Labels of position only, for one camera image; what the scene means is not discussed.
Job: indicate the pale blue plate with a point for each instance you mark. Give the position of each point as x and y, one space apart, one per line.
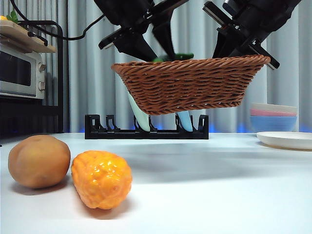
186 122

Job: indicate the brown wicker basket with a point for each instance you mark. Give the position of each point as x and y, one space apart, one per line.
190 85

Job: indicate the white plate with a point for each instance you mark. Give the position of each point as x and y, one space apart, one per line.
285 140

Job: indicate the blue bowl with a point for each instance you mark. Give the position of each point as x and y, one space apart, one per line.
273 123

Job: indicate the green leaves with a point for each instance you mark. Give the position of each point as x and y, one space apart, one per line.
12 17

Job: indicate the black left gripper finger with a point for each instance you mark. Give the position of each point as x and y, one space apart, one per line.
165 39
136 46

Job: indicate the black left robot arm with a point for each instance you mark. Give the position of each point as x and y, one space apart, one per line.
117 9

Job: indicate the pink bowl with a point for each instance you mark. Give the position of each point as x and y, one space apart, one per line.
268 113

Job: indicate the grey curtain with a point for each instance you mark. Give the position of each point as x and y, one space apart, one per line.
80 85

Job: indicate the silver toaster oven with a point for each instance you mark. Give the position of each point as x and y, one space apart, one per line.
17 70

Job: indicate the green cucumber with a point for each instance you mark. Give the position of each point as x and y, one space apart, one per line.
184 55

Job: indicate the cream bowl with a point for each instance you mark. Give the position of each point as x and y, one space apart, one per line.
273 108

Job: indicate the pale green plate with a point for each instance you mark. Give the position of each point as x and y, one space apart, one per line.
141 120

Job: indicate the wooden cutting board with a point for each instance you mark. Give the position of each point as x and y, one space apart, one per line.
24 39

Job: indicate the brown potato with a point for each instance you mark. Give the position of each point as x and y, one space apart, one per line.
39 162

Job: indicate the black dish rack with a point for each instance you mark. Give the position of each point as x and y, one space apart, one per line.
109 135

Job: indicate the yellow orange corn cob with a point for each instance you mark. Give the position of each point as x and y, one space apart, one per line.
102 180

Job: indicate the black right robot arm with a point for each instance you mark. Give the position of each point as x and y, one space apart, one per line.
268 14

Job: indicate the black metal shelf rack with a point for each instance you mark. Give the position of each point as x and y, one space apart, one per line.
59 73

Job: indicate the orange fruit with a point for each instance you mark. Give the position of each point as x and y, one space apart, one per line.
2 19

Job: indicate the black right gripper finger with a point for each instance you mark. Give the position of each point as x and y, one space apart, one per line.
245 47
223 45

